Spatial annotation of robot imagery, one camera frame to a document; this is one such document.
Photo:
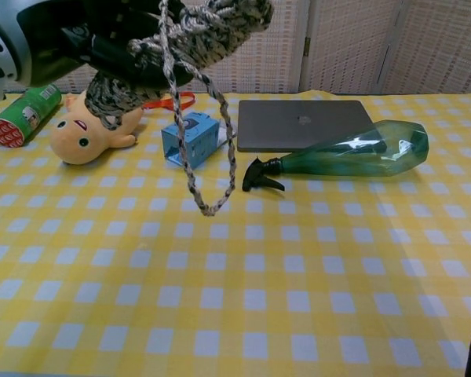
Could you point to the yellow plush toy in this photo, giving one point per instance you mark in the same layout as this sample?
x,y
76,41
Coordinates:
x,y
78,137

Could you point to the green chips can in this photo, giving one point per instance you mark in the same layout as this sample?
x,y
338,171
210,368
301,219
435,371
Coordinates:
x,y
23,118

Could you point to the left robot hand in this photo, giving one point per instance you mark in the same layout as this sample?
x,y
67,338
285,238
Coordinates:
x,y
63,39

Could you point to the yellow checkered tablecloth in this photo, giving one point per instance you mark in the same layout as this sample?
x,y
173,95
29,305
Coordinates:
x,y
235,298

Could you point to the metal screen hinge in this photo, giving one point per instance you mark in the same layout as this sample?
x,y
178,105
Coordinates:
x,y
307,46

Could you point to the green spray bottle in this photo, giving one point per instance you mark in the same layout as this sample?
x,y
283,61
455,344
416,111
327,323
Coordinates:
x,y
357,153

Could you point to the small blue cardboard box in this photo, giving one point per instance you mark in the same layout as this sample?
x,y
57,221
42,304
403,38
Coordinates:
x,y
204,141

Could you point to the bamboo folding screen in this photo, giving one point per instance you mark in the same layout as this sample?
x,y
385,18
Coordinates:
x,y
357,43

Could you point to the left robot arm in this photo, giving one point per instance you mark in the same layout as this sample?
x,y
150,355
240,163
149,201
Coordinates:
x,y
0,59

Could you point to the grey laptop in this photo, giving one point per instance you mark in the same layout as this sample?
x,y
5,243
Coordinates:
x,y
298,125

